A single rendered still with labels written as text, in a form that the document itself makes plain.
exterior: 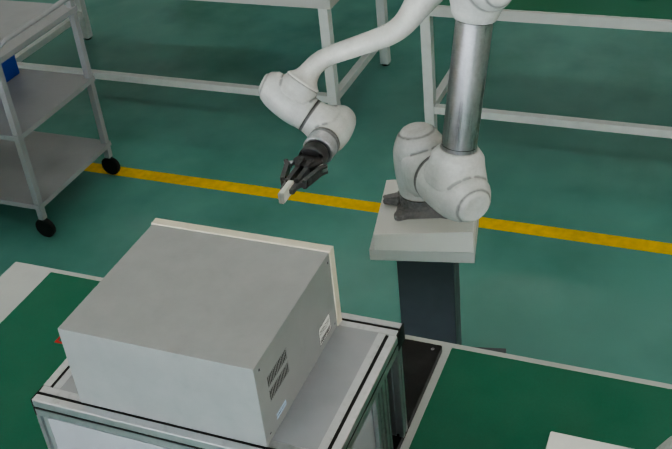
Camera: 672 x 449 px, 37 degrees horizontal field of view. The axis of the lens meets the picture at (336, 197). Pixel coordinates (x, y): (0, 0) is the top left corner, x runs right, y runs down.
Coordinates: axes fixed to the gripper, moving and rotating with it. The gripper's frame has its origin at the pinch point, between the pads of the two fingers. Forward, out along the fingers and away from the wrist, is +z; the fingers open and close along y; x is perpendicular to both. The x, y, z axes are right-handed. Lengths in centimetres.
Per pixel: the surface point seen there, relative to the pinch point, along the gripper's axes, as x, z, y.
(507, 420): -43, 21, -63
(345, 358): -7, 47, -34
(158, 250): 13.4, 46.9, 7.8
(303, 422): -7, 67, -33
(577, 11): -43, -226, -35
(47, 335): -43, 25, 69
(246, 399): 5, 75, -26
